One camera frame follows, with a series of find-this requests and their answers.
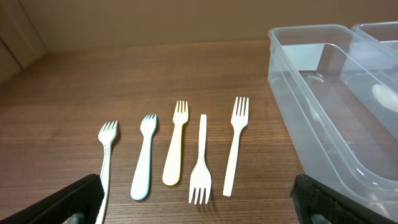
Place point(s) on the yellow plastic fork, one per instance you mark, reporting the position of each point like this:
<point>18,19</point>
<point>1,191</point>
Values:
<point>172,168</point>

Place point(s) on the white plastic fork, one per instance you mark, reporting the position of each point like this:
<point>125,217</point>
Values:
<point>239,120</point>
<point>106,136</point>

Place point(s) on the white fork tines down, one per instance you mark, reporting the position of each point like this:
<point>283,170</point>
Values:
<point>200,179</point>

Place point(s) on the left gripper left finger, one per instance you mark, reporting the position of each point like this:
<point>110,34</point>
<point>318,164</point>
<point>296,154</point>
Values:
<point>78,202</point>

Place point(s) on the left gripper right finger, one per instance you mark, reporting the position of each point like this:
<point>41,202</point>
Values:
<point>315,202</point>

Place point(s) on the clear plastic container left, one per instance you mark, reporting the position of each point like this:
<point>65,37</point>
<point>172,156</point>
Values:
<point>338,140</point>

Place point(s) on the clear plastic container right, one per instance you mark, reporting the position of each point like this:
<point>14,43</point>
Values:
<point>374,56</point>

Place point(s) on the white plastic fork leftmost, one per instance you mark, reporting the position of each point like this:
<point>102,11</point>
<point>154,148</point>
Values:
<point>106,136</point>

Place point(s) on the light blue plastic fork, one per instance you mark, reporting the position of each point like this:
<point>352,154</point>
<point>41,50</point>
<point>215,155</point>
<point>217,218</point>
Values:
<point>141,180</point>

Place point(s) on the white plastic fork rightmost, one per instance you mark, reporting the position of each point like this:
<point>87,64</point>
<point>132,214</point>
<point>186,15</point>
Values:
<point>239,120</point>

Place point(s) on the clear plastic container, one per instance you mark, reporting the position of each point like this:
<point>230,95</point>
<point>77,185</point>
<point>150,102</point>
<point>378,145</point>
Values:
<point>338,140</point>
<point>374,56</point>

